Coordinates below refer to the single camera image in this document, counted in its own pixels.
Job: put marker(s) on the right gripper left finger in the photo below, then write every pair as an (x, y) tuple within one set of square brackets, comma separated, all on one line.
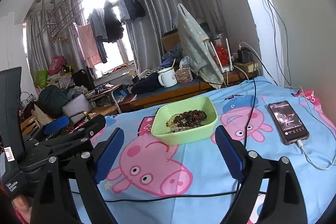
[(53, 202)]

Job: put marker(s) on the white enamel mug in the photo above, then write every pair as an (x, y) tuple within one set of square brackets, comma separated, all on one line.
[(167, 77)]

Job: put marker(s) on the green plastic basket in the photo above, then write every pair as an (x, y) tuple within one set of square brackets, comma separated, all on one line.
[(162, 133)]

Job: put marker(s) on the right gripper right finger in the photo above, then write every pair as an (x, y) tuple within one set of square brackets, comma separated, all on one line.
[(283, 202)]

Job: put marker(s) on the white storage box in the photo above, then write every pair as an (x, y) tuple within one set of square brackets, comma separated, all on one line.
[(75, 108)]

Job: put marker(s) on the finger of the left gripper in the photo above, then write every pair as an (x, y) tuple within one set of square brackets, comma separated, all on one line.
[(89, 129), (56, 125)]

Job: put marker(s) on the grey dotted cloth cover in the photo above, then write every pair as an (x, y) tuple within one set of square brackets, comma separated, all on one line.
[(196, 44)]

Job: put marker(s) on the dark green bag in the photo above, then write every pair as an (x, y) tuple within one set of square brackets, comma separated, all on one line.
[(53, 99)]

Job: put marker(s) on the small wooden side table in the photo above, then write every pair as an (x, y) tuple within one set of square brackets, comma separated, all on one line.
[(109, 94)]

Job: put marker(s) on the black power adapter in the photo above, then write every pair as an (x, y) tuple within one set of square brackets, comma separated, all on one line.
[(243, 55)]

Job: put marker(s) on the person's hand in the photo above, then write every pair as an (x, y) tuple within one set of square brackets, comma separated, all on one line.
[(23, 207)]

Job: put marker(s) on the dark navy folded clothes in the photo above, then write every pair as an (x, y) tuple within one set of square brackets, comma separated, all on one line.
[(147, 85)]

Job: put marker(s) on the white wifi router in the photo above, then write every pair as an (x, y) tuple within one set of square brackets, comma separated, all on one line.
[(222, 58)]

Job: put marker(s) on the green plastic bag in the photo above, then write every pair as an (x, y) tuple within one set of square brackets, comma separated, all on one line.
[(41, 78)]

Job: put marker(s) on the wooden desk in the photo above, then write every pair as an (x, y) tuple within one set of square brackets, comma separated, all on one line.
[(161, 96)]

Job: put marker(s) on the dark hanging jacket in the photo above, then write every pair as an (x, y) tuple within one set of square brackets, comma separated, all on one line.
[(114, 29)]

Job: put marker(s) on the Peppa Pig blue bedsheet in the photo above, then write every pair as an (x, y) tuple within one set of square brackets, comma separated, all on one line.
[(151, 182)]

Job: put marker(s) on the red plastic bag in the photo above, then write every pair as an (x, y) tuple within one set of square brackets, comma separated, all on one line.
[(56, 65)]

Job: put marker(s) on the cardboard box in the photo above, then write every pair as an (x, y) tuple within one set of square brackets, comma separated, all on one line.
[(170, 41)]

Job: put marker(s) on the pile of bead jewelry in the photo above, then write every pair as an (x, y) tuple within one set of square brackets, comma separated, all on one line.
[(187, 120)]

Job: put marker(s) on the black smartphone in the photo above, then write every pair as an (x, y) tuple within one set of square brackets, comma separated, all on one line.
[(288, 123)]

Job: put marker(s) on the pink hanging garment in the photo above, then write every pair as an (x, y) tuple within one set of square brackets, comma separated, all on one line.
[(88, 45)]

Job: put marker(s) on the bagged round snack container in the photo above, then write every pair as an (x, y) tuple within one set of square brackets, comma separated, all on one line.
[(184, 73)]

